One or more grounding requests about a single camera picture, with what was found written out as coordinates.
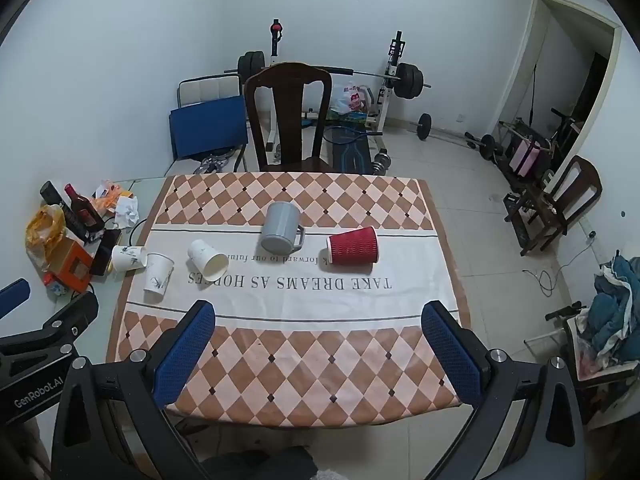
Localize white cushioned chair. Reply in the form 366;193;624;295
177;74;248;176

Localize red ribbed paper cup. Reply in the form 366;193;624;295
326;226;379;267

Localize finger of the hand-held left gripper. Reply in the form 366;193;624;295
0;291;99;361
0;278;31;320

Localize pink bag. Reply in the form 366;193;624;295
509;139;543;179

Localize pile of clothes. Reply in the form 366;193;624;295
575;255;640;367

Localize crumpled white tissue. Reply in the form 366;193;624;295
115;196;140;229

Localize blue board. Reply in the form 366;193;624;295
169;96;249;161

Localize black wallet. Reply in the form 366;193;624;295
92;230;122;276

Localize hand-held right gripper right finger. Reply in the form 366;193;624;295
421;300;588;480

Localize green printed box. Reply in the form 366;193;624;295
327;110;371;127

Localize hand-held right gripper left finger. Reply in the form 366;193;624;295
50;299;217;480

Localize white weight bench rack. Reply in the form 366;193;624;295
262;19;407;166

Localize dark wine bottle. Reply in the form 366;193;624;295
64;183;106;232

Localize black exercise machine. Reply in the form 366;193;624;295
500;107;591;181

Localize yellow plastic bag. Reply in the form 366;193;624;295
26;204;67;266

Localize long black box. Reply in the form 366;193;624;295
40;181;92;244

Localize orange cardboard box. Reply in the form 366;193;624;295
42;235;96;294

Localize chrome dumbbell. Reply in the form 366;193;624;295
370;149;394;176
194;155;237;175

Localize grey mug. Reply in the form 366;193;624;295
260;201;306;257

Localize short barbell with black plates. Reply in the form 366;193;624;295
416;113;497;162

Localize white paper cup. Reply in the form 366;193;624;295
111;245;147;272
143;252;175;295
187;239;230;283

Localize red and white plastic bag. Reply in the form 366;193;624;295
331;81;373;116

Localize long barbell with black plates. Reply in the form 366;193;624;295
224;50;433;101

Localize orange snack wrappers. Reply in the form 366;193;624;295
92;179;136;211

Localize dark wooden chair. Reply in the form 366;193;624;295
243;61;335;173
505;155;603;257

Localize white door frame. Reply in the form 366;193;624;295
500;0;623;171

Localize checkered tablecloth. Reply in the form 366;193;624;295
106;172;473;428

